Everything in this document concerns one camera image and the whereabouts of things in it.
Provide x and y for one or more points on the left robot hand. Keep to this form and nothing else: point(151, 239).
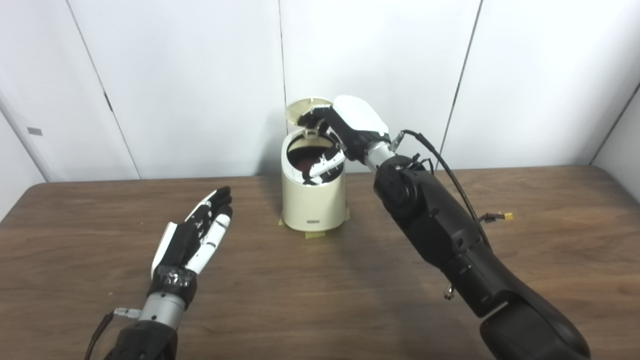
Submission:
point(180, 250)

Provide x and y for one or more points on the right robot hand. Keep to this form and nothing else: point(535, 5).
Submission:
point(360, 125)

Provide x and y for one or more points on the round cream bin lid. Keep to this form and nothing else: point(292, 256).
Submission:
point(297, 110)

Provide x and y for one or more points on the red apple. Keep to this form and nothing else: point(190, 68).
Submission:
point(302, 161)

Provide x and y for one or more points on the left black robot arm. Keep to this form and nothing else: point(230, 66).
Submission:
point(150, 330)

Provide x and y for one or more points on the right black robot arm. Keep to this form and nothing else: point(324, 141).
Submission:
point(450, 240)

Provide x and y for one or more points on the cream-colored bin body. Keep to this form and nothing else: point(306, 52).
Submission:
point(312, 200)

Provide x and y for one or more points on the yellow masking tape strip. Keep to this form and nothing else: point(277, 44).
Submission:
point(315, 233)

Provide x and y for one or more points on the gray wall label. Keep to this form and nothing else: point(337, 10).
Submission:
point(34, 131)

